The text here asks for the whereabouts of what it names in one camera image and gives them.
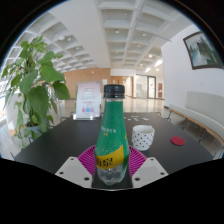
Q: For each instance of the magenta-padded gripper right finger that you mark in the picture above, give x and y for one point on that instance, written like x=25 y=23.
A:
x=150 y=170

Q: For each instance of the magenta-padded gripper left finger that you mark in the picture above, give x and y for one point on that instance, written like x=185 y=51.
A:
x=71 y=170

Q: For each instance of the green plastic drink bottle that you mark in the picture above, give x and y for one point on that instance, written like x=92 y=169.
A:
x=111 y=133

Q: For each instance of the white polka-dot mug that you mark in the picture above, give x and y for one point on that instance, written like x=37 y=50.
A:
x=142 y=138

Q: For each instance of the flat round red coaster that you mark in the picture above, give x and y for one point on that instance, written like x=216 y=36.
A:
x=177 y=140

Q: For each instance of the acrylic table sign stand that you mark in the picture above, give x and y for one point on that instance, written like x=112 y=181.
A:
x=87 y=100

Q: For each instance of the long white bench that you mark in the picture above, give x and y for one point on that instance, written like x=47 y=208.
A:
x=203 y=113

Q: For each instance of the green leafy potted plant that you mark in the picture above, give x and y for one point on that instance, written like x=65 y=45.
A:
x=35 y=96

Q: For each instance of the ceiling lights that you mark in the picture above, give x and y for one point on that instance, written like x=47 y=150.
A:
x=158 y=62

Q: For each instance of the framed landscape painting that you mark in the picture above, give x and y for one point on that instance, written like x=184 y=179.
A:
x=203 y=50

